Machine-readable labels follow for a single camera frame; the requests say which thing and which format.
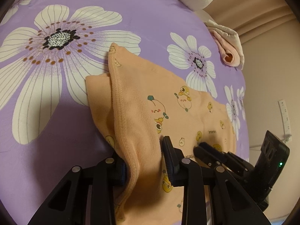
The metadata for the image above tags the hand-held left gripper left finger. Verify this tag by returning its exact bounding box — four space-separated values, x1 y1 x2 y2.
28 156 129 225

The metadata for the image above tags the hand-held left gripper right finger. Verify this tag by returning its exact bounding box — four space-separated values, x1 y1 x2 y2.
162 136 269 225

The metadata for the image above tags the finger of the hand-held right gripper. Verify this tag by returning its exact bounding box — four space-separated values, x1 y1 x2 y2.
193 146 222 169
199 142 231 161

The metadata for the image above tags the orange cartoon print shirt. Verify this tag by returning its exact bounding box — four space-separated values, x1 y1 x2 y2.
85 43 237 225

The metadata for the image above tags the purple floral bedsheet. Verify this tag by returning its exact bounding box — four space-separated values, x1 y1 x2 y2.
0 0 246 225

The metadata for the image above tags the beige and pink folded garment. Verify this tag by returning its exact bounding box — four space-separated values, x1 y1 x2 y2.
204 20 245 70

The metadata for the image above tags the beige curtain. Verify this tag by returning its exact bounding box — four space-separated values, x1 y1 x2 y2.
202 0 296 44

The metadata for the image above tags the white wall power strip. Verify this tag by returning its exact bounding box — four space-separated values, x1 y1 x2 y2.
278 100 292 142

